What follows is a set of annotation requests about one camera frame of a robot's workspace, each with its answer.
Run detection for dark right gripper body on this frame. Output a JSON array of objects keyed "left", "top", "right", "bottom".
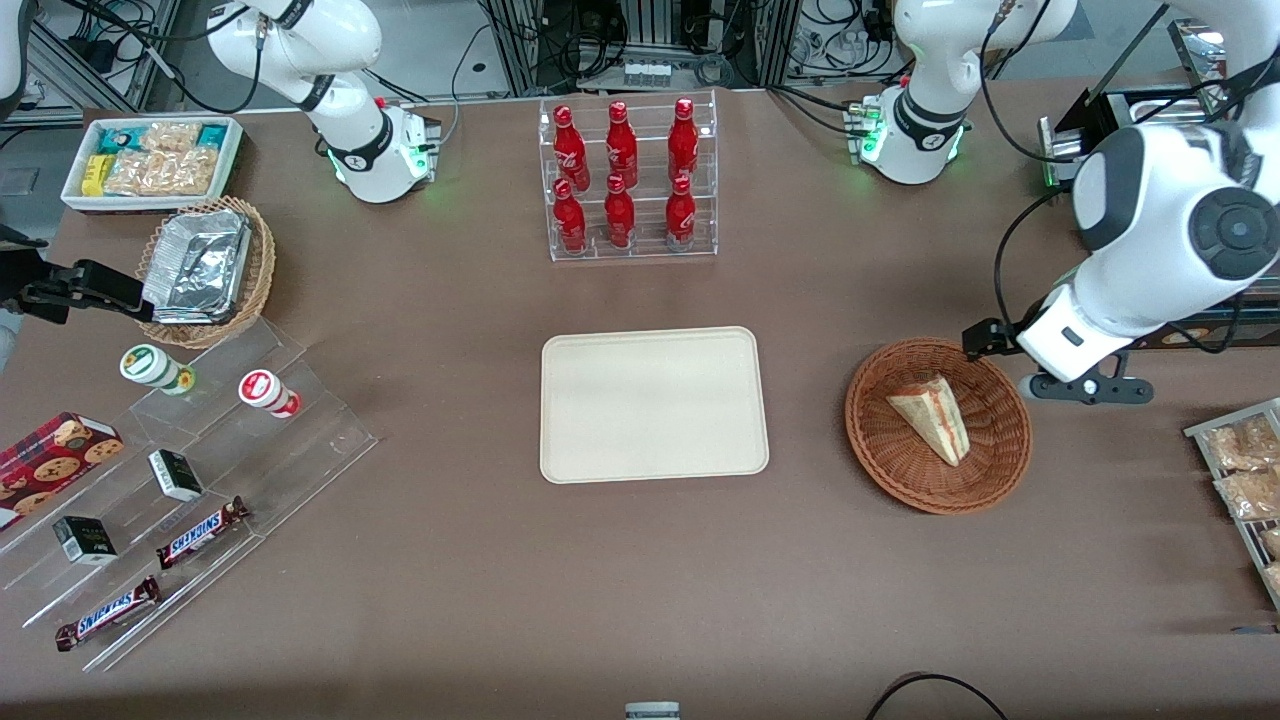
[{"left": 0, "top": 228, "right": 76, "bottom": 323}]

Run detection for clear bag of crackers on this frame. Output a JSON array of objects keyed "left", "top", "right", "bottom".
[
  {"left": 140, "top": 122, "right": 201, "bottom": 154},
  {"left": 103, "top": 150, "right": 166, "bottom": 197},
  {"left": 160, "top": 147, "right": 221, "bottom": 196}
]

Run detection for metal wire tray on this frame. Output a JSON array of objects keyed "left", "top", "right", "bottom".
[{"left": 1185, "top": 398, "right": 1280, "bottom": 611}]

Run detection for clear acrylic tiered stand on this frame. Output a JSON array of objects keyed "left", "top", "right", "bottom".
[{"left": 0, "top": 318, "right": 379, "bottom": 673}]

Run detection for red lid cup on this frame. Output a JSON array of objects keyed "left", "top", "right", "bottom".
[{"left": 238, "top": 369, "right": 301, "bottom": 419}]

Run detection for brown Snickers bar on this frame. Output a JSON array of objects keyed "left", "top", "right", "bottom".
[
  {"left": 156, "top": 497, "right": 250, "bottom": 570},
  {"left": 55, "top": 576, "right": 162, "bottom": 652}
]

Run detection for triangular sandwich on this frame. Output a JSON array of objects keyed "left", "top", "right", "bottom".
[{"left": 886, "top": 375, "right": 971, "bottom": 468}]

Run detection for white rectangular snack bin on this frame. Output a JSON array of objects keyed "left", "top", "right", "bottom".
[{"left": 60, "top": 117, "right": 244, "bottom": 214}]

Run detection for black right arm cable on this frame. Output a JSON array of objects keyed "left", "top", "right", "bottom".
[{"left": 60, "top": 0, "right": 266, "bottom": 113}]

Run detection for red aluminium cola bottle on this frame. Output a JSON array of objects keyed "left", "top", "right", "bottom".
[
  {"left": 665, "top": 175, "right": 697, "bottom": 246},
  {"left": 605, "top": 100, "right": 639, "bottom": 186},
  {"left": 667, "top": 97, "right": 700, "bottom": 183},
  {"left": 604, "top": 174, "right": 637, "bottom": 249},
  {"left": 553, "top": 178, "right": 589, "bottom": 253},
  {"left": 553, "top": 104, "right": 591, "bottom": 191}
]

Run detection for black floor cable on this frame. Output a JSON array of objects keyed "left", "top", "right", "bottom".
[{"left": 865, "top": 672, "right": 1011, "bottom": 720}]

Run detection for aluminium frame rack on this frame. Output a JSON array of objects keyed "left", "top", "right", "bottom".
[
  {"left": 480, "top": 0, "right": 801, "bottom": 91},
  {"left": 30, "top": 0, "right": 181, "bottom": 111}
]

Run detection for light tan wicker basket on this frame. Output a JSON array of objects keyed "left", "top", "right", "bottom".
[{"left": 135, "top": 197, "right": 276, "bottom": 349}]

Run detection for small black carton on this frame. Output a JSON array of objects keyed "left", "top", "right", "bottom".
[
  {"left": 148, "top": 449, "right": 204, "bottom": 502},
  {"left": 52, "top": 516, "right": 118, "bottom": 566}
]

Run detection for beige plastic tray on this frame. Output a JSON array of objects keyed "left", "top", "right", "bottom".
[{"left": 540, "top": 326, "right": 770, "bottom": 485}]

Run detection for silver foil packets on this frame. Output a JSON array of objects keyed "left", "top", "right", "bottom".
[{"left": 143, "top": 210, "right": 251, "bottom": 324}]

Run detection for clear acrylic bottle rack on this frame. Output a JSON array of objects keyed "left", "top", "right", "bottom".
[{"left": 538, "top": 90, "right": 718, "bottom": 263}]

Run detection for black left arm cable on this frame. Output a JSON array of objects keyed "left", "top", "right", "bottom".
[{"left": 980, "top": 0, "right": 1081, "bottom": 329}]

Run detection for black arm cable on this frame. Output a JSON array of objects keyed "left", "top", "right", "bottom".
[
  {"left": 60, "top": 0, "right": 266, "bottom": 113},
  {"left": 980, "top": 0, "right": 1081, "bottom": 329}
]

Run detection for brown wicker basket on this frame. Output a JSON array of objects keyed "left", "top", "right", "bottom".
[{"left": 845, "top": 338, "right": 1033, "bottom": 515}]

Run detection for green lid cup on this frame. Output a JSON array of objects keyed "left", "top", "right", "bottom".
[{"left": 120, "top": 344, "right": 196, "bottom": 396}]

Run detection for red plaid cookie box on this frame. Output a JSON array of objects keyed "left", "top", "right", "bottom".
[{"left": 0, "top": 412, "right": 126, "bottom": 531}]

